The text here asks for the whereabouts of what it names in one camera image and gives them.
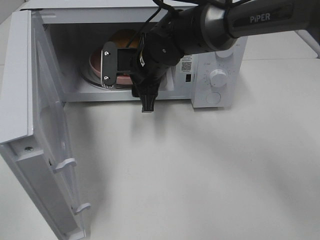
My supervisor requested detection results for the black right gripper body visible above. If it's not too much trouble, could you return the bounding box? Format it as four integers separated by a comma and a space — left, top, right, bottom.
130, 47, 170, 88

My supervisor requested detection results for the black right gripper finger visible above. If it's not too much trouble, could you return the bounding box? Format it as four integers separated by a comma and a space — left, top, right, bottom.
131, 84, 140, 98
138, 84, 159, 113

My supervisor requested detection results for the toy hamburger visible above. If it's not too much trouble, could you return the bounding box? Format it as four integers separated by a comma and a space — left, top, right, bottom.
108, 29, 140, 48

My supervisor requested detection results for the pink round plate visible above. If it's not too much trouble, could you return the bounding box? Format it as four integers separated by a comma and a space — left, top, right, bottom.
89, 47, 133, 87

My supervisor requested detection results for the white microwave knob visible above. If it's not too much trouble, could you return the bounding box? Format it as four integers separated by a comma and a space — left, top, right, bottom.
215, 48, 234, 59
209, 69, 228, 88

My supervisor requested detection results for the white microwave oven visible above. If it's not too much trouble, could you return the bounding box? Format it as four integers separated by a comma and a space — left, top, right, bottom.
20, 0, 247, 112

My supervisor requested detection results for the white microwave door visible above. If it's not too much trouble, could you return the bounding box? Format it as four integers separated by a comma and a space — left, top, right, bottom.
0, 10, 91, 240

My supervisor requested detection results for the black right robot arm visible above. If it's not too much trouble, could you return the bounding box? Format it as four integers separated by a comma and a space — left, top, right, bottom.
131, 0, 320, 112

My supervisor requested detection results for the glass microwave turntable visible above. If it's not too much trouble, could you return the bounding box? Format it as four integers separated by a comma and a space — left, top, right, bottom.
79, 64, 133, 90

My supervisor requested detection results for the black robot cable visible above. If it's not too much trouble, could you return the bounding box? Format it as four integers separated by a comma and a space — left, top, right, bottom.
124, 0, 241, 51

